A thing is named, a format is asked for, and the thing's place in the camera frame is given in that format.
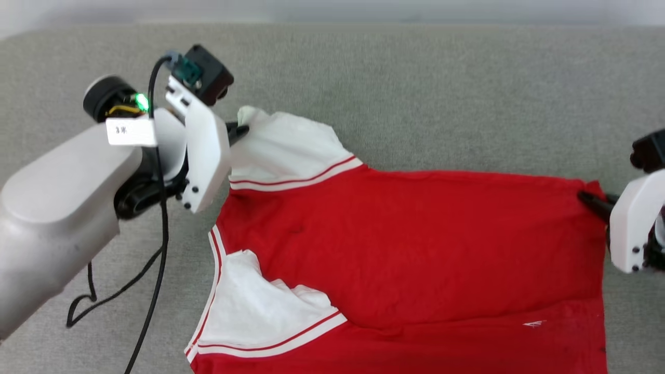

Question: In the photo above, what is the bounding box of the thick black camera cable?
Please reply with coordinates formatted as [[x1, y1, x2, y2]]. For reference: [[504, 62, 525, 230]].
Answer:
[[123, 52, 182, 374]]

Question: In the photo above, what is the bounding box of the white paper cable label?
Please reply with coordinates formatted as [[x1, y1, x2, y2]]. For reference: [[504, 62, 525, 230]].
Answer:
[[105, 118, 158, 148]]

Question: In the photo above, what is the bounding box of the red white t-shirt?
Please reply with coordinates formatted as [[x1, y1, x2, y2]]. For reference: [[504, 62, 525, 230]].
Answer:
[[184, 105, 609, 374]]

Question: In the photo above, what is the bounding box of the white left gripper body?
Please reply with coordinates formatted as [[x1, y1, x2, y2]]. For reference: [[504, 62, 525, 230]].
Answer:
[[83, 75, 232, 220]]

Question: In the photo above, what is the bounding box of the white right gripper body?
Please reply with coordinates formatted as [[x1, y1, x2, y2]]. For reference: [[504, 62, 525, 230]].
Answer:
[[608, 168, 665, 274]]

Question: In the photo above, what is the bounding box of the thin black cable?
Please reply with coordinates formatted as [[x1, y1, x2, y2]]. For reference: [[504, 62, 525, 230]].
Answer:
[[66, 247, 163, 329]]

